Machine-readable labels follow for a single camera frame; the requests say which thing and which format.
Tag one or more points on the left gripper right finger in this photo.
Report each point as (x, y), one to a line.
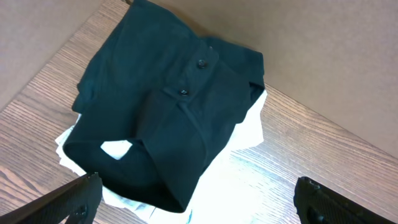
(317, 204)

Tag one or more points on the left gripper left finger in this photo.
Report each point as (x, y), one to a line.
(75, 203)

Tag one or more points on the black polo shirt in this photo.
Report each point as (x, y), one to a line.
(157, 104)

